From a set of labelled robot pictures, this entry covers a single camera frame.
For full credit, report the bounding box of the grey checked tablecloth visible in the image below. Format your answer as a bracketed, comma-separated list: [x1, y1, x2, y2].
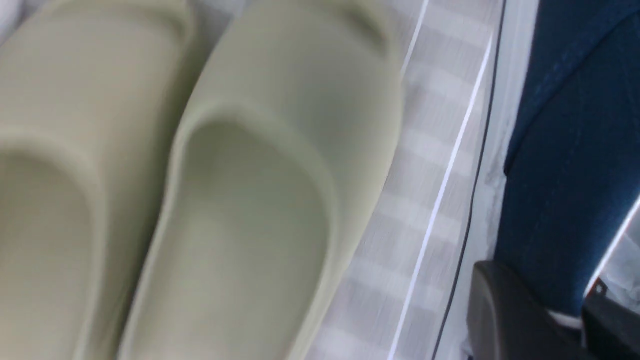
[0, 0, 541, 360]

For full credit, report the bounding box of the left olive foam slipper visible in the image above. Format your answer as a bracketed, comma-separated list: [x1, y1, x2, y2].
[0, 0, 208, 360]

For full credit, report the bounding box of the navy canvas sneaker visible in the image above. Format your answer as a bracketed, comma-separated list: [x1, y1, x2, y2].
[494, 0, 639, 328]

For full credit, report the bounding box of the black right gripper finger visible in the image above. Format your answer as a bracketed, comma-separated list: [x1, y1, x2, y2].
[467, 260, 640, 360]

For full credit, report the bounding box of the olive foam slipper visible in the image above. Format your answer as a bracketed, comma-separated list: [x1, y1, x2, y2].
[0, 0, 208, 360]
[118, 0, 403, 360]

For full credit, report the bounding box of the right olive foam slipper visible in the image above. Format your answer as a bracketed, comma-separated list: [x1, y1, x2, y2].
[118, 0, 403, 360]

